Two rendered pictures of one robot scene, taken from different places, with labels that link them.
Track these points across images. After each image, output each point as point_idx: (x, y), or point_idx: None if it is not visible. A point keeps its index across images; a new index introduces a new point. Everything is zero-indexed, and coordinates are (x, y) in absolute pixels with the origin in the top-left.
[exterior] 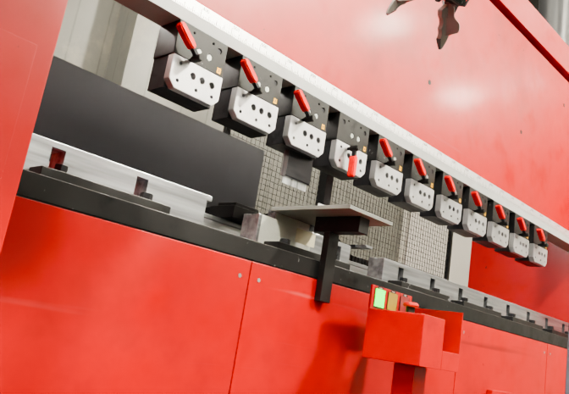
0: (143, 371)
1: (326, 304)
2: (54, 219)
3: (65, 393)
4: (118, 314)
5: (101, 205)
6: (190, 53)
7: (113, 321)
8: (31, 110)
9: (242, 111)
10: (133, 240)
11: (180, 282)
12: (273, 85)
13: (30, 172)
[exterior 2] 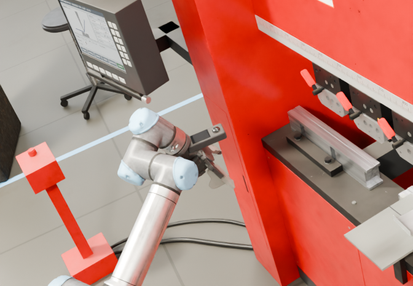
0: (325, 239)
1: (410, 284)
2: (279, 164)
3: (305, 227)
4: (309, 211)
5: (287, 165)
6: (322, 83)
7: (308, 212)
8: (234, 135)
9: (359, 124)
10: (302, 184)
11: (324, 213)
12: (374, 107)
13: (267, 144)
